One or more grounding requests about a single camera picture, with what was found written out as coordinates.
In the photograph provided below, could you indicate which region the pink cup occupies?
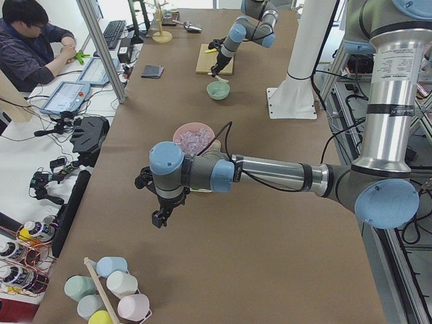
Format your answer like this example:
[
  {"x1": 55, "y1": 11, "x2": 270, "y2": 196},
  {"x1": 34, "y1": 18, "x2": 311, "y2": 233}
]
[{"x1": 117, "y1": 294, "x2": 152, "y2": 321}]

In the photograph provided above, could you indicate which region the white cup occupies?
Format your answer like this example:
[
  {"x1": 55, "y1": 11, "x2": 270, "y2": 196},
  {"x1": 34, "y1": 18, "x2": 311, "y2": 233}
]
[{"x1": 106, "y1": 271, "x2": 138, "y2": 299}]

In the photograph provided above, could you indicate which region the green cup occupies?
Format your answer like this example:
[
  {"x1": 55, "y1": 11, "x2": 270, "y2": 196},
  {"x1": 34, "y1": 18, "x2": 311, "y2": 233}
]
[{"x1": 64, "y1": 275, "x2": 97, "y2": 302}]

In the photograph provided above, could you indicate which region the wooden mug tree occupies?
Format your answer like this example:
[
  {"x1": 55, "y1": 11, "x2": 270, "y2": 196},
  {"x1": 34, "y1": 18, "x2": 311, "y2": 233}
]
[{"x1": 152, "y1": 0, "x2": 172, "y2": 43}]

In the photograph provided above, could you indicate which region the metal ice scoop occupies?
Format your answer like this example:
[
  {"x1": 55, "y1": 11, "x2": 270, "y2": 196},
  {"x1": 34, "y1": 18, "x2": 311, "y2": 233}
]
[{"x1": 173, "y1": 20, "x2": 203, "y2": 34}]

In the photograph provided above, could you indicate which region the person in dark jacket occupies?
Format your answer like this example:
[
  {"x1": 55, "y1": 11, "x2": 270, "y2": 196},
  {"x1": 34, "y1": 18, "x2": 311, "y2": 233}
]
[{"x1": 1, "y1": 1, "x2": 77, "y2": 92}]

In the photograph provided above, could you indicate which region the grey cup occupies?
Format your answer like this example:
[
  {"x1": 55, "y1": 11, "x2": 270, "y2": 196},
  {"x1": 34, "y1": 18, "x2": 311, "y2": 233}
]
[{"x1": 77, "y1": 294, "x2": 105, "y2": 320}]

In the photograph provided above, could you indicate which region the teach pendant far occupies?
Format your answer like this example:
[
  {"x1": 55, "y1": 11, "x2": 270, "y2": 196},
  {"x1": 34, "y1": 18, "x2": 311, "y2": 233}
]
[{"x1": 77, "y1": 57, "x2": 109, "y2": 87}]

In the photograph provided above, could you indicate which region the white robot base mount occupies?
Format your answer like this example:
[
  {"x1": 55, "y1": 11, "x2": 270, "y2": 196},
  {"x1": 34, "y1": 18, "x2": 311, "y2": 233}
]
[{"x1": 267, "y1": 0, "x2": 339, "y2": 119}]

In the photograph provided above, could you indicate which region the wooden cup rack stick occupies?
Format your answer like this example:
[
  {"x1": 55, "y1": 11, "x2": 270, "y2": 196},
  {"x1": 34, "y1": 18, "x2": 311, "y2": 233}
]
[{"x1": 83, "y1": 257, "x2": 120, "y2": 324}]

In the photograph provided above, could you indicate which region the teach pendant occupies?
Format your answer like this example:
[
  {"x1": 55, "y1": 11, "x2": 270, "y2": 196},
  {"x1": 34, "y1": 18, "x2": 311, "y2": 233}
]
[
  {"x1": 40, "y1": 81, "x2": 90, "y2": 115},
  {"x1": 77, "y1": 57, "x2": 109, "y2": 87}
]

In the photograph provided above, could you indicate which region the yellow cup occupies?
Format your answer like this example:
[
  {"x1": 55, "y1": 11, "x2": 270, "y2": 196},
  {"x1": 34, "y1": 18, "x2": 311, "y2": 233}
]
[{"x1": 88, "y1": 310, "x2": 113, "y2": 324}]

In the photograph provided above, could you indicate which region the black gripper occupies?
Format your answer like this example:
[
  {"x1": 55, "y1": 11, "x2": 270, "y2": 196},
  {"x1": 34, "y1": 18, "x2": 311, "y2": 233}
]
[{"x1": 211, "y1": 51, "x2": 233, "y2": 76}]

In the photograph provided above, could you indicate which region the black keyboard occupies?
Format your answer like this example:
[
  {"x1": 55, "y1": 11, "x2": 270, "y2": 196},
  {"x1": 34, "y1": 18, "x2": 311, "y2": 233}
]
[{"x1": 103, "y1": 20, "x2": 126, "y2": 50}]

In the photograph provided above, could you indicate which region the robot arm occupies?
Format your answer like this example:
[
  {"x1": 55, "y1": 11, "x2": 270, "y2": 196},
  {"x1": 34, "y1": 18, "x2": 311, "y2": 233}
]
[
  {"x1": 142, "y1": 1, "x2": 431, "y2": 229},
  {"x1": 208, "y1": 1, "x2": 279, "y2": 77}
]

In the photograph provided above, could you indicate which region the pink bowl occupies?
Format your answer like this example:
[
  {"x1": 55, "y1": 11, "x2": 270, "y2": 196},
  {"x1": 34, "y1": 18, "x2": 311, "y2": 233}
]
[{"x1": 173, "y1": 122, "x2": 215, "y2": 155}]

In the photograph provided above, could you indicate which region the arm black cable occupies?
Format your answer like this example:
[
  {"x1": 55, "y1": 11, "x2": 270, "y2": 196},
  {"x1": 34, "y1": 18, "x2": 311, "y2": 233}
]
[
  {"x1": 197, "y1": 121, "x2": 369, "y2": 193},
  {"x1": 242, "y1": 16, "x2": 276, "y2": 43}
]

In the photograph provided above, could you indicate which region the aluminium frame post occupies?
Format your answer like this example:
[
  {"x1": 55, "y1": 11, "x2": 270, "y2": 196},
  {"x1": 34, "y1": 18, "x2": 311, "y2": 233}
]
[{"x1": 76, "y1": 0, "x2": 127, "y2": 103}]

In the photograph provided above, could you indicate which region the blue cup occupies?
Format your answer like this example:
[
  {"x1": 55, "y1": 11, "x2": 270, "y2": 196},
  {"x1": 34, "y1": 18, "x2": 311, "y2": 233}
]
[{"x1": 96, "y1": 256, "x2": 128, "y2": 278}]

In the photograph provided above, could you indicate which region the bamboo cutting board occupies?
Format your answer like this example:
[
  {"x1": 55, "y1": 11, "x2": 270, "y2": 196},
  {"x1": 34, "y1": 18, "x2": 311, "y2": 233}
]
[{"x1": 195, "y1": 44, "x2": 234, "y2": 76}]

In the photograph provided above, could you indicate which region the white ceramic spoon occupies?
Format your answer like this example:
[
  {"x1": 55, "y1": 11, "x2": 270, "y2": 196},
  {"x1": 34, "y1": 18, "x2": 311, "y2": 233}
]
[{"x1": 207, "y1": 72, "x2": 229, "y2": 83}]

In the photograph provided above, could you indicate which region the grey folded cloth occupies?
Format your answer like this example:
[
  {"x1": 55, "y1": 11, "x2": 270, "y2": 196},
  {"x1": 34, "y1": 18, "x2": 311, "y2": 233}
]
[{"x1": 141, "y1": 64, "x2": 165, "y2": 79}]

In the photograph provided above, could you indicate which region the green bowl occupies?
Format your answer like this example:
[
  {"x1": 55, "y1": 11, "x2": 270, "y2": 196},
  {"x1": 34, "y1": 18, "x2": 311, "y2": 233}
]
[{"x1": 207, "y1": 81, "x2": 231, "y2": 101}]

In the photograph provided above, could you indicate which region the teach pendant near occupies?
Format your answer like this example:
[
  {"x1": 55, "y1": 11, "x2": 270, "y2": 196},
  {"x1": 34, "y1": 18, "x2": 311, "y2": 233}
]
[{"x1": 40, "y1": 81, "x2": 90, "y2": 115}]

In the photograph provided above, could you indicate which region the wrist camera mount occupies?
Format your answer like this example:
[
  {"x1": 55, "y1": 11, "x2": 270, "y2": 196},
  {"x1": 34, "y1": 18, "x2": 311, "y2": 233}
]
[
  {"x1": 134, "y1": 166, "x2": 157, "y2": 194},
  {"x1": 207, "y1": 38, "x2": 225, "y2": 51}
]

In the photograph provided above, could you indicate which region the pile of ice cubes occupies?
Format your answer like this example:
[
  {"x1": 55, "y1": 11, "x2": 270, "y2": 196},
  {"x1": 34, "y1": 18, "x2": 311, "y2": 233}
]
[{"x1": 173, "y1": 128, "x2": 213, "y2": 155}]

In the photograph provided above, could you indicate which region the copper wire bottle basket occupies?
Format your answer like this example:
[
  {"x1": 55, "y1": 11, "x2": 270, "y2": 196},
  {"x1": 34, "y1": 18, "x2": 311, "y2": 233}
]
[{"x1": 1, "y1": 221, "x2": 56, "y2": 297}]

